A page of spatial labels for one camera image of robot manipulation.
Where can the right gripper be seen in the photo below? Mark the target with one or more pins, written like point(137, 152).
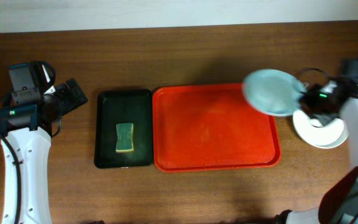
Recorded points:
point(321, 113)

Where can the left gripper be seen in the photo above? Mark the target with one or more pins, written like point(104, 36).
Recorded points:
point(66, 96)

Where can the white plate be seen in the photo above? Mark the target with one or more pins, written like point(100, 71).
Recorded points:
point(314, 132)

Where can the light blue plate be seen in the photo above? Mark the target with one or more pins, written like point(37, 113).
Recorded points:
point(273, 92)

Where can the black plastic tray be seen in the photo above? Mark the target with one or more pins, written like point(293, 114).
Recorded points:
point(121, 107)

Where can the green yellow sponge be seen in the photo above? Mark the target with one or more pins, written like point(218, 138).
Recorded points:
point(124, 137)

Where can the red plastic tray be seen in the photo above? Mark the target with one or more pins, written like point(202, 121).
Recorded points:
point(210, 127)

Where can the pale green plate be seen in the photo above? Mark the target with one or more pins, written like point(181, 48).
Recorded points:
point(341, 139)

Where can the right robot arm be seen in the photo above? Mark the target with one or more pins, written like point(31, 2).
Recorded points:
point(340, 203)

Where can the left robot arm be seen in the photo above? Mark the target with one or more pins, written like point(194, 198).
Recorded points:
point(26, 153)

